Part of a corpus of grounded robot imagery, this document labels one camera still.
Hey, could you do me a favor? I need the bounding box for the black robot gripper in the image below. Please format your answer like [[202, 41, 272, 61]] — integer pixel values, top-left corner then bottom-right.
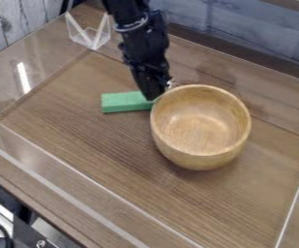
[[117, 11, 174, 101]]

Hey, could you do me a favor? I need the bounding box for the green rectangular block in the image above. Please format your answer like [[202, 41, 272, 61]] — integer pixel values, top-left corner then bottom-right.
[[102, 91, 154, 113]]

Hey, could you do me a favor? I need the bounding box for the round wooden bowl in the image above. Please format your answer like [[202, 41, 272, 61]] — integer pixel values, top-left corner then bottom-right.
[[150, 84, 252, 171]]

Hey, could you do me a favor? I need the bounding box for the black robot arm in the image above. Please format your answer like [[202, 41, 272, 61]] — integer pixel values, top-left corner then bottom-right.
[[102, 0, 172, 101]]

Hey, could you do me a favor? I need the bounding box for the clear acrylic corner bracket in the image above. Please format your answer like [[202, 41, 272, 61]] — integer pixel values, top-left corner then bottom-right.
[[65, 12, 112, 50]]

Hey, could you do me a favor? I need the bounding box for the clear acrylic tray wall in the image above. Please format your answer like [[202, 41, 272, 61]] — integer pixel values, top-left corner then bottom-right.
[[0, 123, 204, 248]]

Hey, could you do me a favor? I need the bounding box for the black metal bracket with bolt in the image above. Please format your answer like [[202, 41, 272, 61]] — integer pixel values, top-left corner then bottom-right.
[[13, 216, 60, 248]]

